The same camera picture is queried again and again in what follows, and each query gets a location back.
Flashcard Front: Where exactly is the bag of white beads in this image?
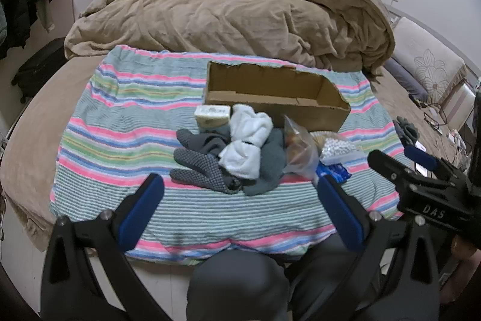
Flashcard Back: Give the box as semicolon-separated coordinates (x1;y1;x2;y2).
311;131;367;167

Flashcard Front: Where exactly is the white fluffy towel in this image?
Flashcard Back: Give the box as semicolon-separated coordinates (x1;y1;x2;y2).
218;103;274;179

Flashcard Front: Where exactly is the grey headboard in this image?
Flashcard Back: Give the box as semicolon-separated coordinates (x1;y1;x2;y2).
385;3;481;70

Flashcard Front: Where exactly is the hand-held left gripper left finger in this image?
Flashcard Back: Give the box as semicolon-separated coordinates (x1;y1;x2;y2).
41;172;168;321

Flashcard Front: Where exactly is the black suitcase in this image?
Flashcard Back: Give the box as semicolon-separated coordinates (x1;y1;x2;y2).
11;37;69;104

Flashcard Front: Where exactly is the person's left leg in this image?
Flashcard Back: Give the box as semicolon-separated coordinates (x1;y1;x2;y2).
187;249;291;321

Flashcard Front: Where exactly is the person's right leg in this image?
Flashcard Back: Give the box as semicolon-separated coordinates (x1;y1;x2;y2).
287;234;363;321

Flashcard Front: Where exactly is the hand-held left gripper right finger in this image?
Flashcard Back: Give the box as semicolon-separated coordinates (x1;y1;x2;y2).
317;176;445;321

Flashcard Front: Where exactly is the open cardboard box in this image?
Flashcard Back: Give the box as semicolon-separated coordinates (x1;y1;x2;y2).
203;61;352;134

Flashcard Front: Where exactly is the striped blanket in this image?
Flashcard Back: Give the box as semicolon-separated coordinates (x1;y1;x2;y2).
49;45;414;266

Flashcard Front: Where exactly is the person's leg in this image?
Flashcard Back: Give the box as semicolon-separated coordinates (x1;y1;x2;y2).
187;249;291;321
287;234;363;321

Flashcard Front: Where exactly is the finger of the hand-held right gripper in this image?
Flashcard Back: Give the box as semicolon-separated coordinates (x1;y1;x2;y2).
367;149;418;191
404;145;453;177

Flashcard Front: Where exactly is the tan duvet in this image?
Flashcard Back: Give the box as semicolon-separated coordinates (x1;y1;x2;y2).
63;0;396;78

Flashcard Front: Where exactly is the blue packet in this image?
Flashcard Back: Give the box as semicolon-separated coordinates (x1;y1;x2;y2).
316;162;353;187

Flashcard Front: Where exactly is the clear plastic snack bag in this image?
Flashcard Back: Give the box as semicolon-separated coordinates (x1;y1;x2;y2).
282;115;321;182

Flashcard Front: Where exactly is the dark grey cloth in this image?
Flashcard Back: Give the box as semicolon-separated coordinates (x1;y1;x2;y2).
198;123;288;197

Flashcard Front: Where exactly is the grey pillow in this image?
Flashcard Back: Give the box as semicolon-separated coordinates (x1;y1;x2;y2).
383;57;430;103

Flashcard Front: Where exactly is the tangle of cables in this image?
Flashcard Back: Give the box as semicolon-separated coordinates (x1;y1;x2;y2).
409;94;472;165

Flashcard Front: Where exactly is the brown bed sheet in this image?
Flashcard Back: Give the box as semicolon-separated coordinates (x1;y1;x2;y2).
0;52;470;252

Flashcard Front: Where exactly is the beige floral pillow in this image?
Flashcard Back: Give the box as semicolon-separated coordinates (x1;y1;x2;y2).
391;16;469;108

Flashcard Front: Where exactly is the small white yellow box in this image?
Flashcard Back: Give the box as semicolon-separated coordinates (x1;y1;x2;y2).
194;105;231;128

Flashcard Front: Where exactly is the person's right hand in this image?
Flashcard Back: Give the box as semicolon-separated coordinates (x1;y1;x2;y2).
440;234;481;307

